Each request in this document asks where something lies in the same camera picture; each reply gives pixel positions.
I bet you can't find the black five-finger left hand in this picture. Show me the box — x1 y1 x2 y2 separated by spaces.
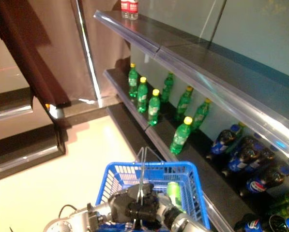
109 183 159 223

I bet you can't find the black five-finger right hand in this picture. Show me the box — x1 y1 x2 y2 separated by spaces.
131 204 161 223

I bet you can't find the blue plastic shopping basket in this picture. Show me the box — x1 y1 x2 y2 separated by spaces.
95 161 211 232

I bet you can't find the green bottle in basket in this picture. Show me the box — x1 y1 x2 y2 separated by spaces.
167 181 184 212

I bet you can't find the dark glossy floor ledge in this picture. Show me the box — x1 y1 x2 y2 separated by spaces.
49 96 125 129

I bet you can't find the dark glossy cabinet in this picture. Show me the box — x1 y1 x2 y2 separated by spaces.
0 87 67 184

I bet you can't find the chrome vertical pole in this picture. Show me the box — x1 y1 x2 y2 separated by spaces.
70 0 103 108

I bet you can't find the dark brown pillar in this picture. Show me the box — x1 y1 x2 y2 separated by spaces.
0 0 72 108

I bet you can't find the clear water bottle red label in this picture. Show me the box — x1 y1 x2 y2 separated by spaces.
121 0 130 19
128 0 139 20

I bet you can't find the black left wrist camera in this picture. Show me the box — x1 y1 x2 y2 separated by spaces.
87 202 104 225

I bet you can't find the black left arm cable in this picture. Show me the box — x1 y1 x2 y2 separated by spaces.
58 204 77 218

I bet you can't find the shelf upright post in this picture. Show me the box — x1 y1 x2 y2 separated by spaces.
208 0 228 44

